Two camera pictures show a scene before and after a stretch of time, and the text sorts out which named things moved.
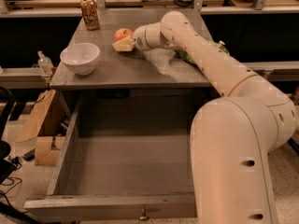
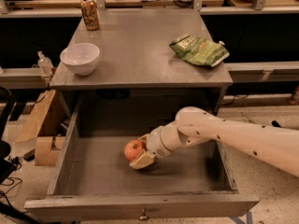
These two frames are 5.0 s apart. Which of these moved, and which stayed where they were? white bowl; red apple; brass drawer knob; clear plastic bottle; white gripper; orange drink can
Moved: white gripper; red apple
Stayed: brass drawer knob; white bowl; clear plastic bottle; orange drink can
